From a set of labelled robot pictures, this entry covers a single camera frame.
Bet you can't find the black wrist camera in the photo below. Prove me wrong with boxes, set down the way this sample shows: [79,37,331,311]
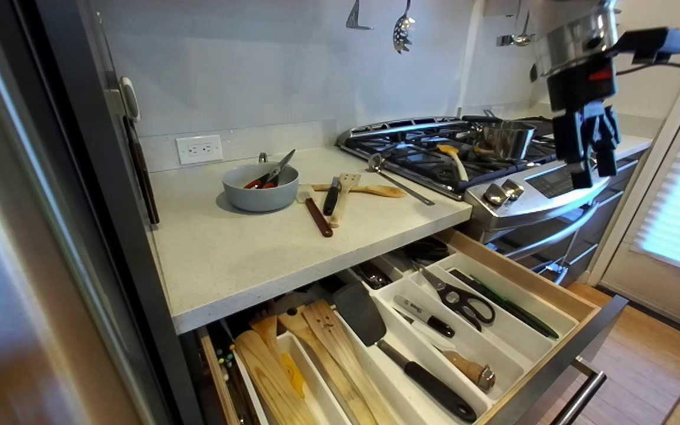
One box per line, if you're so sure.
[612,27,680,66]

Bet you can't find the stainless steel refrigerator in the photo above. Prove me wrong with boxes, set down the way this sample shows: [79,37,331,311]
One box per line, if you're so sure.
[0,0,146,425]

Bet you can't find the hanging metal ladle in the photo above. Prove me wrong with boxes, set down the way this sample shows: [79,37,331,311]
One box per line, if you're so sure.
[498,10,536,48]

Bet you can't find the long wooden spatula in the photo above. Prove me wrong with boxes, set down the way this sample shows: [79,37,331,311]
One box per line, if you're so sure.
[275,307,383,425]
[300,301,405,425]

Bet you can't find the black turner spatula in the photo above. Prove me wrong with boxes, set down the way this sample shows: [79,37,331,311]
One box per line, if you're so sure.
[331,281,479,425]

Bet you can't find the red-handled utensil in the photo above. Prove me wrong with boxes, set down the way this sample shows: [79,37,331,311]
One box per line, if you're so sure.
[243,172,275,191]

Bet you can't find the slotted wooden spatula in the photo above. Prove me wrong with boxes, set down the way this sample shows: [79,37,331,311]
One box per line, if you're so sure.
[332,172,362,230]

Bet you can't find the steel pot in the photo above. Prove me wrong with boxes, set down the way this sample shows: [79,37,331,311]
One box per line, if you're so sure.
[503,124,538,161]

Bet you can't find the wooden drawer steel front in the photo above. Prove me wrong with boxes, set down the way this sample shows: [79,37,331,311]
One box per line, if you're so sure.
[196,226,629,425]

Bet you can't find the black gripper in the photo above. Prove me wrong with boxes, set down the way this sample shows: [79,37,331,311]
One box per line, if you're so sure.
[545,60,622,191]

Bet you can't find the small black-handled tool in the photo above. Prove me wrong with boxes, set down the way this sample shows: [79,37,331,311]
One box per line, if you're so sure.
[392,295,458,341]

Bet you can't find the black scissors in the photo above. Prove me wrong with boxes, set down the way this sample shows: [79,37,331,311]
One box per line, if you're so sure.
[420,269,498,334]

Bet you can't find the stainless steel gas range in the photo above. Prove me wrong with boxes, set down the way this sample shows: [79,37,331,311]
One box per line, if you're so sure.
[334,114,655,291]

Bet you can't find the wooden spoon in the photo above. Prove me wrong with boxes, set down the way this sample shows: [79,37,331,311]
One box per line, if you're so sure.
[247,315,282,361]

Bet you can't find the yellow silicone spatula wooden handle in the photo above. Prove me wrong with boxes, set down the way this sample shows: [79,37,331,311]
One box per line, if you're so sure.
[279,352,312,400]

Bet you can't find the white wall outlet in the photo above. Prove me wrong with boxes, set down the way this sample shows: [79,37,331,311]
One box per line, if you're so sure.
[174,132,227,167]

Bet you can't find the wooden-handled tool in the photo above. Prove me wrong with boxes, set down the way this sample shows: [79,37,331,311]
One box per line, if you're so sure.
[442,350,498,394]

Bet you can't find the grey bowl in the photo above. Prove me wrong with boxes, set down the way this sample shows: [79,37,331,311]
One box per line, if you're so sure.
[218,161,301,215]

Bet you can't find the hanging metal spatula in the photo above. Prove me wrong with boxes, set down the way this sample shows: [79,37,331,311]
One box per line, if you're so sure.
[345,0,372,33]

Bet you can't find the black-handled utensil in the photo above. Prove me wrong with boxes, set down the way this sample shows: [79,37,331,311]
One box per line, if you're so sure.
[320,174,345,219]

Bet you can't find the brown-handled utensil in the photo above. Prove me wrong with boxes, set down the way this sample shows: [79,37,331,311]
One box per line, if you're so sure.
[300,186,334,239]

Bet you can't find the hanging slotted spoon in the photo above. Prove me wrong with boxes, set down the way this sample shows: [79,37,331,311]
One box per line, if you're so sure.
[392,0,417,58]

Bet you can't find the yellow spatula metal handle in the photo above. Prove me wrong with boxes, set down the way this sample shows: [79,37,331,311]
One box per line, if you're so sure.
[433,141,471,186]

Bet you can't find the flat wooden spatula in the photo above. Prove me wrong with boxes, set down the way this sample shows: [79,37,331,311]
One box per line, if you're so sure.
[308,182,405,200]

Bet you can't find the silver drawer handle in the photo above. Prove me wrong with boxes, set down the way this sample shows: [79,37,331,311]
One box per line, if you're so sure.
[549,357,608,425]

